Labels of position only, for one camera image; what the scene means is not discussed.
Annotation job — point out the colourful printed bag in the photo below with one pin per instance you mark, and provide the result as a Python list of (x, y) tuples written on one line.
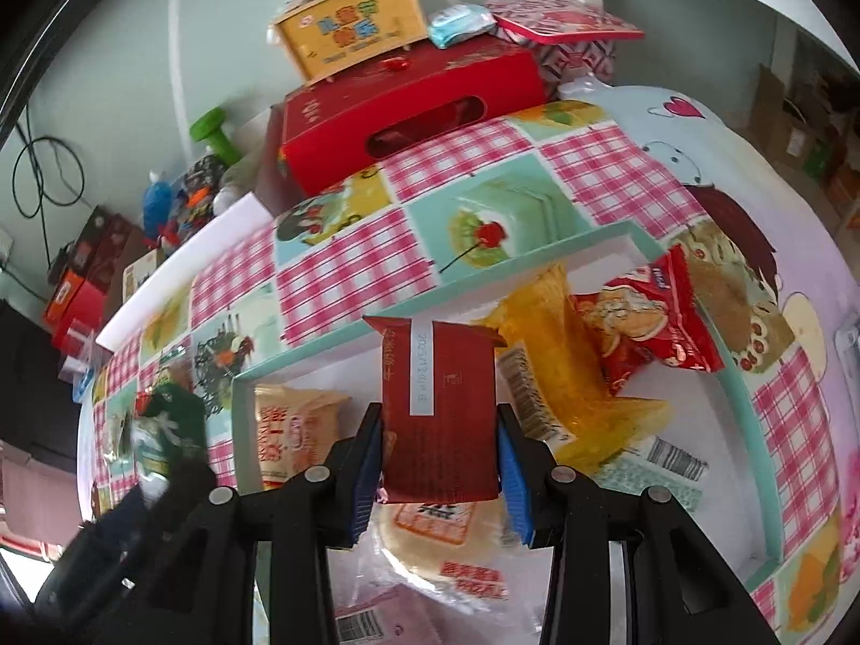
[(198, 191)]

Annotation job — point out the brown cardboard box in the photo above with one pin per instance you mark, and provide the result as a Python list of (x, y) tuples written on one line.
[(779, 121), (846, 188)]

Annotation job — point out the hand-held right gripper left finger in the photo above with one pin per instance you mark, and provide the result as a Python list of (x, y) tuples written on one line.
[(366, 477)]

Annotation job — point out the white tray with teal rim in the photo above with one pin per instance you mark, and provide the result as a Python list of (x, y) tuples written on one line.
[(725, 537)]

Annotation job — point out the clear plastic box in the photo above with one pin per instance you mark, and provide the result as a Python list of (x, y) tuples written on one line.
[(80, 353)]

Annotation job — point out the round rice cracker packet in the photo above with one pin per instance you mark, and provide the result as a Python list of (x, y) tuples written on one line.
[(437, 531)]

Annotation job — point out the white plastic object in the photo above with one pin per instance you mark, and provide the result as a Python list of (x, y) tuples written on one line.
[(850, 349)]

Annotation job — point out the orange red box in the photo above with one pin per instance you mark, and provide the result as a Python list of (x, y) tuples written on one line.
[(70, 309)]

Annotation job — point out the blue bottle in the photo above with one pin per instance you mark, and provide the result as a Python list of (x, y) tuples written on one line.
[(158, 205)]

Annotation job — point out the yellow snack packet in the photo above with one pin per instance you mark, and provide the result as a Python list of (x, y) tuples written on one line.
[(557, 342)]

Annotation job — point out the white barcode snack packet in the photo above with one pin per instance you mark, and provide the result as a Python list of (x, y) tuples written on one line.
[(672, 463)]

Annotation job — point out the dark red box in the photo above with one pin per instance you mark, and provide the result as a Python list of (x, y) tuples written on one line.
[(94, 248)]

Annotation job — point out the red gift box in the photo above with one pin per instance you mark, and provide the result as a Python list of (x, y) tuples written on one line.
[(416, 94)]

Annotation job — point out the red patterned box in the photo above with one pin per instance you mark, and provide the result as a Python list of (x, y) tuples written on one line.
[(571, 64)]

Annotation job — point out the dark red snack packet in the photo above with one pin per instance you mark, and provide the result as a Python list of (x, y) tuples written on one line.
[(437, 430)]

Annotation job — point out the blue wet wipes pack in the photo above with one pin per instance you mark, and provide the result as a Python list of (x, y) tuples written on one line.
[(460, 25)]

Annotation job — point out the green dumbbell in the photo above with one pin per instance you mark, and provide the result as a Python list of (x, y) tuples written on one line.
[(211, 131)]

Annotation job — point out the cream snack packet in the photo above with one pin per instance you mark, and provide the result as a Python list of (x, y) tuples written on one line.
[(295, 430)]

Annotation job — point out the pink snack packet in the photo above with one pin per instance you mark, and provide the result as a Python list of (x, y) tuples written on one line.
[(396, 611)]

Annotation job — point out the beige printed box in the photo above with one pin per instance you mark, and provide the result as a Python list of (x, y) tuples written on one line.
[(139, 277)]

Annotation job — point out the red cookie snack packet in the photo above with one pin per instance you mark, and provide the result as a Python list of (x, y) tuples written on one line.
[(645, 322)]

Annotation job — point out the green snack packet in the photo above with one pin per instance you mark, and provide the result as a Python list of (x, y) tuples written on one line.
[(171, 423)]

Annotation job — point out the red patterned box lid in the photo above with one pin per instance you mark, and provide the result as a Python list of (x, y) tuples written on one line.
[(564, 20)]

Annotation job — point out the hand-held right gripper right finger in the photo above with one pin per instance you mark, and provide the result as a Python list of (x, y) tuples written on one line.
[(514, 477)]

